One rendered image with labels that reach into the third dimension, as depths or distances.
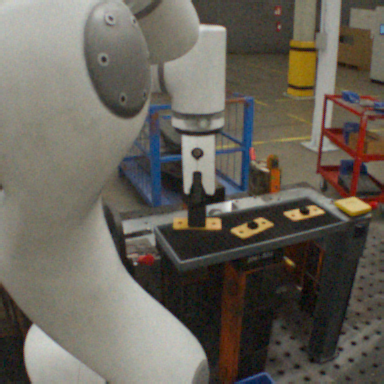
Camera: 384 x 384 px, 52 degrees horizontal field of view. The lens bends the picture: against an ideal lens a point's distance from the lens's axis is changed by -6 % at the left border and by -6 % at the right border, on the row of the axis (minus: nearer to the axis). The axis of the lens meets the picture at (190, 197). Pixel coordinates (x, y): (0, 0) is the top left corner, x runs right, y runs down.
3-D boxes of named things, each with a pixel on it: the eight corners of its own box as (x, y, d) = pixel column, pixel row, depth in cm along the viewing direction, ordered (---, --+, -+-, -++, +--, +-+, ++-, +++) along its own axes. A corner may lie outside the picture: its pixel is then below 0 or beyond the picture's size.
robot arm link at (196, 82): (158, 111, 64) (216, 116, 61) (156, 25, 58) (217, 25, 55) (177, 101, 71) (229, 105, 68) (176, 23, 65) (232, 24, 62)
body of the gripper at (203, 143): (222, 130, 62) (220, 198, 66) (220, 114, 71) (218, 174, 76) (172, 129, 62) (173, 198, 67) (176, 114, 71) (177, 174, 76)
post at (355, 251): (323, 339, 114) (352, 202, 95) (339, 355, 107) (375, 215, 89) (302, 347, 111) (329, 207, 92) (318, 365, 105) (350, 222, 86)
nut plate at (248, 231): (260, 218, 84) (261, 213, 83) (274, 225, 81) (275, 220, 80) (229, 231, 79) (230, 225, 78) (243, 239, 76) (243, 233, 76)
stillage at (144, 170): (118, 176, 414) (112, 81, 374) (192, 164, 442) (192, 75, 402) (155, 231, 314) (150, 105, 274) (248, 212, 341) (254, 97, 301)
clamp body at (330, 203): (315, 294, 133) (332, 195, 118) (336, 313, 124) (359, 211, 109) (292, 302, 130) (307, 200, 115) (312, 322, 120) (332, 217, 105)
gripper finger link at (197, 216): (206, 198, 68) (206, 234, 71) (206, 190, 71) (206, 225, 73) (187, 198, 68) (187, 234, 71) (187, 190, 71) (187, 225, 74)
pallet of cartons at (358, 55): (375, 70, 1284) (379, 30, 1227) (359, 70, 1253) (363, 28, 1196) (350, 64, 1383) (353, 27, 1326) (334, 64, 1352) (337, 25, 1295)
